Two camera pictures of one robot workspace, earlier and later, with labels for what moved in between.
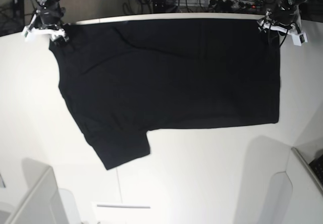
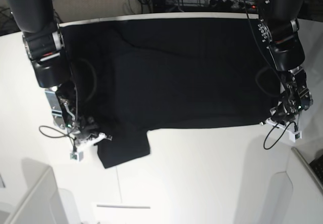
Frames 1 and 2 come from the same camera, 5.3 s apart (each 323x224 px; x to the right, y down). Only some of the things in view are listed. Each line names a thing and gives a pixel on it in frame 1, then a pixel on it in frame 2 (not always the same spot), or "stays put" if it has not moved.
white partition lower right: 296,196 stays put
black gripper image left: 49,17 to 87,128
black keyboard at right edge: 317,165 stays put
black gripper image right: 276,15 to 286,109
